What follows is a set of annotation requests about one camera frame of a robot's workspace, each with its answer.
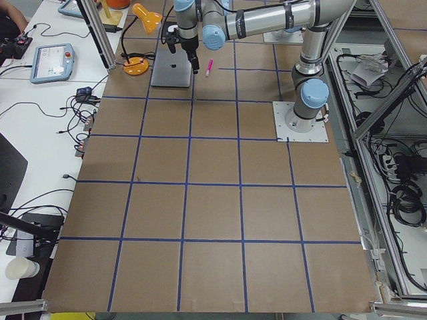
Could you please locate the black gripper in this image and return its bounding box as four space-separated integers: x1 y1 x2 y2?
180 35 199 74

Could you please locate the pink highlighter pen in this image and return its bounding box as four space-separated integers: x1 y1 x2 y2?
205 58 214 77

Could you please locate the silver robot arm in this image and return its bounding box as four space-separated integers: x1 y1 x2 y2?
165 1 354 133

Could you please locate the silver laptop notebook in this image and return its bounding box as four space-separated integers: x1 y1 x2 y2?
151 47 191 88

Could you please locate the black mousepad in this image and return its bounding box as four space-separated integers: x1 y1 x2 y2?
161 21 177 40

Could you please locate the orange desk lamp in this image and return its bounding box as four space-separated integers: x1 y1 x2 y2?
120 3 163 76

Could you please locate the black power adapter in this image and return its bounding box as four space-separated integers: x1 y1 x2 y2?
103 24 123 33

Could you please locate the wooden stand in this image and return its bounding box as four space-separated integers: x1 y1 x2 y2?
99 0 123 26

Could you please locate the orange cylinder container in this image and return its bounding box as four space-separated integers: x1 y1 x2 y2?
106 0 131 9

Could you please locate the blue teach pendant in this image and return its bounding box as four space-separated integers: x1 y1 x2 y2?
57 0 83 18
29 43 75 84

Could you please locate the black monitor stand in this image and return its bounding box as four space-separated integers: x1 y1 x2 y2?
1 212 65 258

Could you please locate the white paper cup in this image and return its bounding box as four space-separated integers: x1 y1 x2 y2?
5 257 40 280

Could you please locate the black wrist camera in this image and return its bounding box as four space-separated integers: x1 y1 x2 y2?
165 25 181 54

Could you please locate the aluminium frame post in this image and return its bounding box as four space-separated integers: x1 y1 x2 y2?
77 0 116 70

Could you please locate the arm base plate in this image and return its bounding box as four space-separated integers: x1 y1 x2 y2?
272 101 329 143
263 30 304 45

